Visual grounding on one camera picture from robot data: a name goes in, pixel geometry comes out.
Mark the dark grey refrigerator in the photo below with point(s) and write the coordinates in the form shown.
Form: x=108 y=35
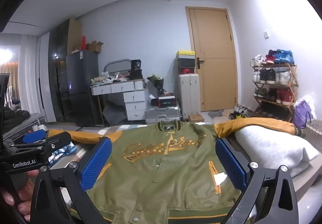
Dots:
x=80 y=75

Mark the yellow lid shoe box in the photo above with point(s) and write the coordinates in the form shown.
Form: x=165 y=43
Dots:
x=185 y=54

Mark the wooden door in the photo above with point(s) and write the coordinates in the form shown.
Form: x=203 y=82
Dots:
x=213 y=75

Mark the grey cloth cover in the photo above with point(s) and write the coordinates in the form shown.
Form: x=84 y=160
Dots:
x=114 y=111

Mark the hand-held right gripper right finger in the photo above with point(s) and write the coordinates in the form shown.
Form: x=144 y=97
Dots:
x=230 y=166

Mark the silver suitcase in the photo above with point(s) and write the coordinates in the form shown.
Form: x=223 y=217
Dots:
x=161 y=114

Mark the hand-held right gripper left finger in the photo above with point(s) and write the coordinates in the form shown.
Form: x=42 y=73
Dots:
x=96 y=163

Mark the white desk with drawers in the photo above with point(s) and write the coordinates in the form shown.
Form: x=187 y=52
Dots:
x=134 y=98

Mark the black box red logo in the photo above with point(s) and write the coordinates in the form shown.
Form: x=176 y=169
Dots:
x=186 y=70

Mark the pile of desk clutter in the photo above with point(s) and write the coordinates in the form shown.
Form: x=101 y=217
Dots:
x=105 y=79

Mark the white curtain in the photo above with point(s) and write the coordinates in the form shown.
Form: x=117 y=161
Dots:
x=30 y=75

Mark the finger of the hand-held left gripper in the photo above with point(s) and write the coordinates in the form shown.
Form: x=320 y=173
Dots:
x=57 y=139
x=34 y=136

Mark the blue white patterned cloth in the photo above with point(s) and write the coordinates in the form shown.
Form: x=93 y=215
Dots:
x=64 y=152

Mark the pile of loose shoes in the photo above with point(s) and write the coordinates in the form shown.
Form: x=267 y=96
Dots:
x=240 y=111

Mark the white folded quilt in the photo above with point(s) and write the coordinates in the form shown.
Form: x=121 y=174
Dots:
x=271 y=146

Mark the black and red shoe box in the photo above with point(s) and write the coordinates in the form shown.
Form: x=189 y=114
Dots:
x=166 y=102

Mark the dark cloth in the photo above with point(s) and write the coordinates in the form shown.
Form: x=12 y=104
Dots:
x=15 y=117

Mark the open cardboard box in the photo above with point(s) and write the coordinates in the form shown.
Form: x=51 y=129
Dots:
x=94 y=46

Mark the person's left hand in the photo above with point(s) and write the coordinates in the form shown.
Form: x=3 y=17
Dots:
x=26 y=196

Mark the tall brown cardboard panel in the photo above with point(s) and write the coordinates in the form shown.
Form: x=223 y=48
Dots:
x=74 y=33

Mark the white suitcase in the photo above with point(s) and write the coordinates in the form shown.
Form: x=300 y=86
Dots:
x=188 y=95

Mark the beige curtain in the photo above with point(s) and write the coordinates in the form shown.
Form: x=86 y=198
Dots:
x=12 y=70

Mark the small wooden stool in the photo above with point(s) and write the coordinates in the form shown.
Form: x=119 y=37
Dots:
x=196 y=118

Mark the rows of sneakers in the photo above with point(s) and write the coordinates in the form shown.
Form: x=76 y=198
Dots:
x=283 y=55

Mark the grey woven basket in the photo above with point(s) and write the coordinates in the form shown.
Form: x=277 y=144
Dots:
x=315 y=128

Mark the green varsity jacket yellow sleeves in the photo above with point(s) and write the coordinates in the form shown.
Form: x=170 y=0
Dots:
x=163 y=163

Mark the dark wardrobe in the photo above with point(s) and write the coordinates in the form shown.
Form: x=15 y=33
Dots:
x=60 y=43

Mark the purple bag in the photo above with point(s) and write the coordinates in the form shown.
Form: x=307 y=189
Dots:
x=301 y=113

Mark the arched mirror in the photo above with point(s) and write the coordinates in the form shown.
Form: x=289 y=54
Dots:
x=118 y=65

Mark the small white box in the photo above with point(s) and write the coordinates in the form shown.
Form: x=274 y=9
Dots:
x=39 y=127

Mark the black gift box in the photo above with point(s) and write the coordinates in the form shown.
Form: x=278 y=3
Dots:
x=135 y=65

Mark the green wrapped bouquet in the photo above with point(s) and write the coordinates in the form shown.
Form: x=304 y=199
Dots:
x=154 y=80

